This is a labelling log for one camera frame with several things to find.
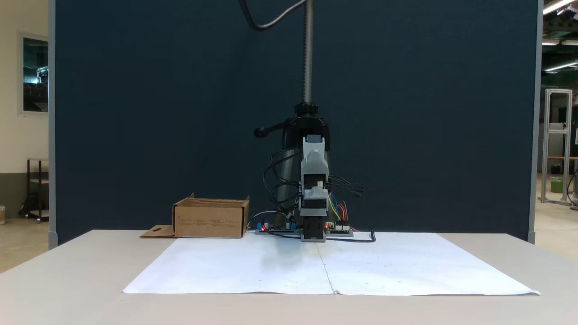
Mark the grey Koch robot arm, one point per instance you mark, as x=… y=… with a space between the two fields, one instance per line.
x=313 y=158

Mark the green bin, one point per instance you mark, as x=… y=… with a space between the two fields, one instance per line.
x=556 y=185

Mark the dark blue circuit board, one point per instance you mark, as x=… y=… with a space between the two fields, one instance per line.
x=275 y=229

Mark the white paper sheet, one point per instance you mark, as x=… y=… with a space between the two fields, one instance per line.
x=235 y=271
x=415 y=271

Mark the brown cardboard box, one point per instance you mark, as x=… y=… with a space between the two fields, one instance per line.
x=207 y=221

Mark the black stand with metal pole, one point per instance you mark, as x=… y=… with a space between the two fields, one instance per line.
x=307 y=54

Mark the dark blue partition panel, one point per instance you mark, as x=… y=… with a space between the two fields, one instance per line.
x=158 y=113

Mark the ceiling light strip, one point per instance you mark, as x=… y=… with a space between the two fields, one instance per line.
x=557 y=6
x=560 y=67

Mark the dark metal cart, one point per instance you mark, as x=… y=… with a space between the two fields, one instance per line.
x=38 y=180

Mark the aluminium profile frame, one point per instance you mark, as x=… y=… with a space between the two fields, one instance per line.
x=566 y=135

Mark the framed wall window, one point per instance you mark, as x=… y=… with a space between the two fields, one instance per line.
x=35 y=74

